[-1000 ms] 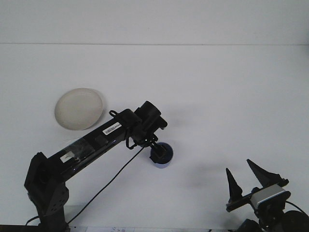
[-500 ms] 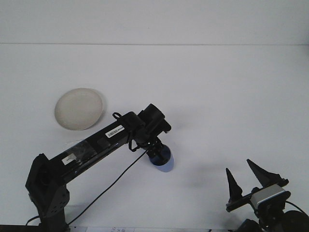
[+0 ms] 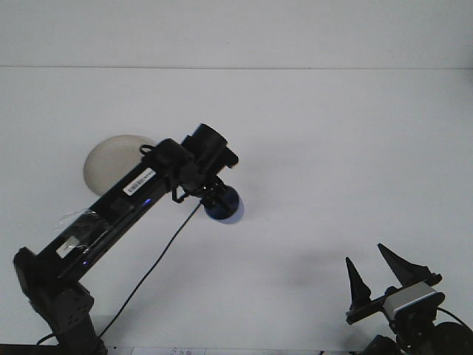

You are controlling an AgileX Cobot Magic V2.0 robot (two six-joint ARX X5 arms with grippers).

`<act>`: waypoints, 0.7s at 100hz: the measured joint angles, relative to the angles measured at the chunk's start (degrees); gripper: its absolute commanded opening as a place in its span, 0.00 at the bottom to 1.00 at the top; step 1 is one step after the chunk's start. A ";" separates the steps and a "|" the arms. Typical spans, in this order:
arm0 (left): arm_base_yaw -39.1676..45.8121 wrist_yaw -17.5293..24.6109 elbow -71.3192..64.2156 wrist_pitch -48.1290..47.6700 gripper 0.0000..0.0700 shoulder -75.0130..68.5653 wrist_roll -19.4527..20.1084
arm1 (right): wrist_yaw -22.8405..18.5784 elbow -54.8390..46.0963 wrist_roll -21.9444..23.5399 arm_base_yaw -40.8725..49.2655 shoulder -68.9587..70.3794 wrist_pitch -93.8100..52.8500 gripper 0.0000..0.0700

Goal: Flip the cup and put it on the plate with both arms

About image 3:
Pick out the pale blue cup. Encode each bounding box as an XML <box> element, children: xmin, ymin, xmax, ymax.
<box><xmin>204</xmin><ymin>186</ymin><xmax>245</xmax><ymax>226</ymax></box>

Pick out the pale round plate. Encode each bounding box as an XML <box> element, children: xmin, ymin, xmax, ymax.
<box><xmin>83</xmin><ymin>135</ymin><xmax>160</xmax><ymax>197</ymax></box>

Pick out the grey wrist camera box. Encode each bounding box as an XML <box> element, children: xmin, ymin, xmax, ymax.
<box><xmin>383</xmin><ymin>283</ymin><xmax>446</xmax><ymax>323</ymax></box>

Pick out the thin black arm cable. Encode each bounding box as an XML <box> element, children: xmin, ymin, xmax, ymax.
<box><xmin>435</xmin><ymin>308</ymin><xmax>473</xmax><ymax>331</ymax></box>
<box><xmin>36</xmin><ymin>331</ymin><xmax>62</xmax><ymax>345</ymax></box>
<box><xmin>96</xmin><ymin>202</ymin><xmax>203</xmax><ymax>339</ymax></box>

